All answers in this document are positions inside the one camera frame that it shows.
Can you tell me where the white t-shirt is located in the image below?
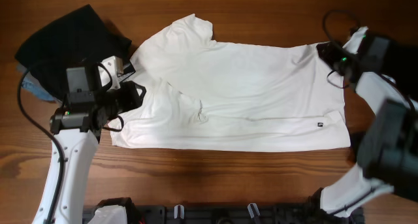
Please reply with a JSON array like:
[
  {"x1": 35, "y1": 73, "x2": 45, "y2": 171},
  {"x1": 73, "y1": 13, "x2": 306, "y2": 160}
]
[{"x1": 110, "y1": 14, "x2": 350, "y2": 152}]

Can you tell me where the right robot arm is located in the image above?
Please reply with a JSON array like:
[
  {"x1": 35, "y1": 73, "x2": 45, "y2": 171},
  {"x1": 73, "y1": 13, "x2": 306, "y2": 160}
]
[{"x1": 300, "y1": 31, "x2": 417, "y2": 223}]

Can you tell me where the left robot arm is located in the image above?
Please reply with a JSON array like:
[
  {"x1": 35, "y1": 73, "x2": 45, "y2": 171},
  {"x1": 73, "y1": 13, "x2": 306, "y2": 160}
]
[{"x1": 33, "y1": 63, "x2": 146, "y2": 223}]

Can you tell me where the black garment on right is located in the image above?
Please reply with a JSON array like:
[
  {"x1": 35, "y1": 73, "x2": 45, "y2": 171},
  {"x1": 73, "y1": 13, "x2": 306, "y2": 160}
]
[{"x1": 351, "y1": 37, "x2": 418, "y2": 159}]

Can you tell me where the folded black garment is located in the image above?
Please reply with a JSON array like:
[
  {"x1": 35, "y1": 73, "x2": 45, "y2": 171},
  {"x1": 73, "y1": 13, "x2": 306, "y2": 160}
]
[{"x1": 15, "y1": 5, "x2": 132, "y2": 100}]

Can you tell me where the folded light blue garment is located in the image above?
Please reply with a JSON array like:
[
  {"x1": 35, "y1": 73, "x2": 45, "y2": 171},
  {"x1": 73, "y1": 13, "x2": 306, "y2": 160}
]
[{"x1": 21, "y1": 76, "x2": 56, "y2": 102}]

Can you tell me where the folded grey garment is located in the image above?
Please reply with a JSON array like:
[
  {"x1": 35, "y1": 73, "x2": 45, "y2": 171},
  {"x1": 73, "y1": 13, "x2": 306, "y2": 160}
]
[{"x1": 16, "y1": 63, "x2": 27, "y2": 74}]

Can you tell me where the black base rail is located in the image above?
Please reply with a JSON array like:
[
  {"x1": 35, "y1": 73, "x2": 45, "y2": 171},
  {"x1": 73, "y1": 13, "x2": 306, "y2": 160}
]
[{"x1": 115, "y1": 203, "x2": 365, "y2": 224}]

